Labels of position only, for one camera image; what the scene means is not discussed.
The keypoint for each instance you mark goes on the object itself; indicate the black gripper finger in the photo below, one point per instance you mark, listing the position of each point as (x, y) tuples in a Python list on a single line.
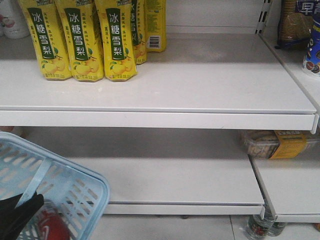
[(13, 219)]

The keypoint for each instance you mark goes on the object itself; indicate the blue biscuit package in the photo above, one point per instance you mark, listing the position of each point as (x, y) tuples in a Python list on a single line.
[(299, 28)]

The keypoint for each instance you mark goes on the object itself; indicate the yellow pear drink bottle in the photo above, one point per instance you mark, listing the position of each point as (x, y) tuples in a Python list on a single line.
[(138, 31), (155, 23), (80, 22), (48, 38), (118, 51)]

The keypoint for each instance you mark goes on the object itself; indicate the red aluminium coke bottle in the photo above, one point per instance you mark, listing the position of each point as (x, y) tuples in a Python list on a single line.
[(49, 223)]

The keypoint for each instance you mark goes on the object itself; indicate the light blue plastic basket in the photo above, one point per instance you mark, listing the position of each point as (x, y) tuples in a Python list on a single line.
[(79, 194)]

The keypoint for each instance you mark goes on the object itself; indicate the clear pastry box yellow label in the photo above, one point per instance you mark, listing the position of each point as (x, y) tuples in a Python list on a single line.
[(277, 144)]

